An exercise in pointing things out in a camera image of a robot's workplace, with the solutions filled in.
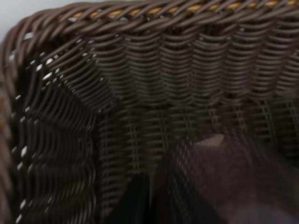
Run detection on dark brown wicker basket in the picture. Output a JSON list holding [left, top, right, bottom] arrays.
[[0, 0, 299, 224]]

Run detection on translucent pink plastic cup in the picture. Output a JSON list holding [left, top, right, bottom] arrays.
[[149, 134, 299, 224]]

